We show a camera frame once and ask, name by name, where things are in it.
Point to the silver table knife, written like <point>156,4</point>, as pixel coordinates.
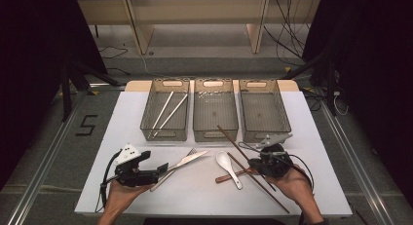
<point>191,159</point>

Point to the person's left hand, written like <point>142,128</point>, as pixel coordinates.
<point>125,195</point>

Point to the brown chopstick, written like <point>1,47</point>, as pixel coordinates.
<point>238,161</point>
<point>232,142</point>

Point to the beige wooden desk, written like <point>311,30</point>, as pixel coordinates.
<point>195,10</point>

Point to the person's right hand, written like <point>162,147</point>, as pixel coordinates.
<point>292,189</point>

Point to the brown wooden spoon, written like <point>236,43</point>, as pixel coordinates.
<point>230,177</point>

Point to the black metal stand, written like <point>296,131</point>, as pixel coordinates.
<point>66,88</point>
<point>329,75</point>

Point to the aluminium floor rail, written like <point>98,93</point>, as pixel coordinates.
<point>357,160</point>
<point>48,160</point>

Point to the silver fork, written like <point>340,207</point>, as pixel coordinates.
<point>192,151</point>

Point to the white ceramic spoon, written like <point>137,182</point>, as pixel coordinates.
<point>227,166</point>

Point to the smoky clear plastic bin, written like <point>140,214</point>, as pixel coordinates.
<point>214,116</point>
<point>263,116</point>
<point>166,116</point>

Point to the white table cover sheet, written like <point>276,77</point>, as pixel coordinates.
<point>201,202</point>

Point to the white chopstick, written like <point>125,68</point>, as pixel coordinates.
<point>172,114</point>
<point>162,113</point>

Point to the dark curtain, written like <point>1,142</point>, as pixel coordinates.
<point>373,72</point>
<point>32,72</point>

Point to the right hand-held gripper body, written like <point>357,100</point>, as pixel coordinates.
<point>276,161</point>

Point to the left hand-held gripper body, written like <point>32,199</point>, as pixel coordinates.
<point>133,176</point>

